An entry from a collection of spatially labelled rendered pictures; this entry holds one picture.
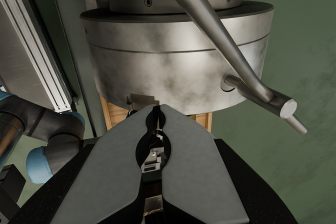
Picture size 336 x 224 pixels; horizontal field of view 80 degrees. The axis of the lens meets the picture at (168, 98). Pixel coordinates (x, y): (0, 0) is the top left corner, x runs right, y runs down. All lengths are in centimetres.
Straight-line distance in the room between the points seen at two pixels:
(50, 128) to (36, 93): 91
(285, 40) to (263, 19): 177
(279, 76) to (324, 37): 51
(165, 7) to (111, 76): 12
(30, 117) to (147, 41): 37
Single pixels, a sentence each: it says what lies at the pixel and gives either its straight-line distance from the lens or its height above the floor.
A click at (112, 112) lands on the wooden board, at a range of 66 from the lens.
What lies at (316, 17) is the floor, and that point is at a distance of 223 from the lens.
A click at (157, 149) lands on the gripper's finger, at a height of 113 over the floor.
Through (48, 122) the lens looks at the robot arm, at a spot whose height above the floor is 101.
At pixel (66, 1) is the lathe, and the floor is 54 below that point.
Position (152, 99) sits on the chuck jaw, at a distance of 28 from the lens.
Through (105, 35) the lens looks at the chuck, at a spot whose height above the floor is 118.
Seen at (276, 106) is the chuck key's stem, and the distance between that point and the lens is 22.
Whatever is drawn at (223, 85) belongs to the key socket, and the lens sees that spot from 28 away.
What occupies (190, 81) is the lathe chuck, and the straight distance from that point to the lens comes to 25.
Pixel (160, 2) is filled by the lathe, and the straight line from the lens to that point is 28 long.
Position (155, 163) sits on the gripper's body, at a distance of 49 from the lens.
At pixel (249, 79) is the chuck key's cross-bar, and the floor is 132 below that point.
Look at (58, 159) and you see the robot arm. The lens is 48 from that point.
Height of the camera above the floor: 145
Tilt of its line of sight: 58 degrees down
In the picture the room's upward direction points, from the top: 151 degrees clockwise
